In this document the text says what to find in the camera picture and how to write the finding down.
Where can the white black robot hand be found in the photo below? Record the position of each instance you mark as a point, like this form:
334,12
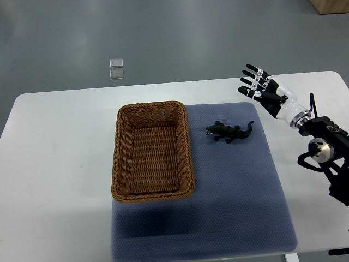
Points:
274,96

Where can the dark toy crocodile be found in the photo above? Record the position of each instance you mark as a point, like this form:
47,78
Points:
230,133

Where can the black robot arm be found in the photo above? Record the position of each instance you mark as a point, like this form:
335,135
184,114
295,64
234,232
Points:
327,153

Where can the brown wicker basket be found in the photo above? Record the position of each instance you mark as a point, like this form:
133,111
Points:
152,159

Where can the wooden box corner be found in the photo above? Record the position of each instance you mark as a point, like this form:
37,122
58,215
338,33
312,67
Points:
330,6

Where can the blue grey table mat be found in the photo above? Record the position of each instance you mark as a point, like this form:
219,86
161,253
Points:
238,207

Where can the white table leg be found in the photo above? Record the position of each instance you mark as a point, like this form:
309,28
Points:
292,257

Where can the upper clear floor plate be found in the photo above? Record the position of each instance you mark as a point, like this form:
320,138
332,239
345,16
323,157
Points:
116,63

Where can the clear floor plate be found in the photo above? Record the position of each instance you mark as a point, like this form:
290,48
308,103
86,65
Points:
116,74
116,63

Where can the lower clear floor plate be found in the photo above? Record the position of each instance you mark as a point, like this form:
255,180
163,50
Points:
116,74

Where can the black table controller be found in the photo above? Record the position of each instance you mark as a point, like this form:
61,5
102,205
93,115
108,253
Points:
342,251

